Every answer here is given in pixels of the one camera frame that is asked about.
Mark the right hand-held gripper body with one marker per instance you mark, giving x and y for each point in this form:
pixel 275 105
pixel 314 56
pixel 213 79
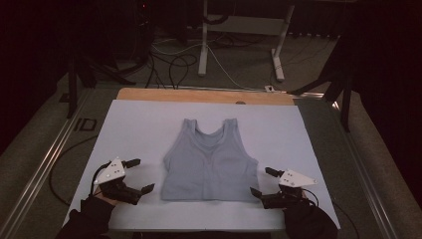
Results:
pixel 295 180

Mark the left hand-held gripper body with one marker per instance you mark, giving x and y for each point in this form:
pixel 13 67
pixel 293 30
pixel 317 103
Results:
pixel 112 172

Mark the light blue tank top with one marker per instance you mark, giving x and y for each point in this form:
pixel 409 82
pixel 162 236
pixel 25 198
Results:
pixel 209 166

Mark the person's right hand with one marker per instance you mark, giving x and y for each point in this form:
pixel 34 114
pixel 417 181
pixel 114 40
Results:
pixel 305 197

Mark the person's left hand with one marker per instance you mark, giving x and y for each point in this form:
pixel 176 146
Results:
pixel 101 195

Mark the white table mat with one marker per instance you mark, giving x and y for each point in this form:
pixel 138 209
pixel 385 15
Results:
pixel 139 132

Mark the black square floor marker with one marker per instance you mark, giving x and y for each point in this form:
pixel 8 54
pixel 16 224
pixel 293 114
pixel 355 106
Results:
pixel 87 124

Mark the white plug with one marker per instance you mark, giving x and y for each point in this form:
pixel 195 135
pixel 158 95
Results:
pixel 269 88

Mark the black metal stand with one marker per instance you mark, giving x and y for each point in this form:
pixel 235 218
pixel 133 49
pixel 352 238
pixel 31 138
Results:
pixel 72 89
pixel 345 99

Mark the aluminium floor rail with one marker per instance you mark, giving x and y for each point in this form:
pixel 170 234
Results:
pixel 365 172
pixel 46 162

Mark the white desk frame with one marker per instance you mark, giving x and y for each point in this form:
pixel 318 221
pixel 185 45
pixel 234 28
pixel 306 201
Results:
pixel 245 25

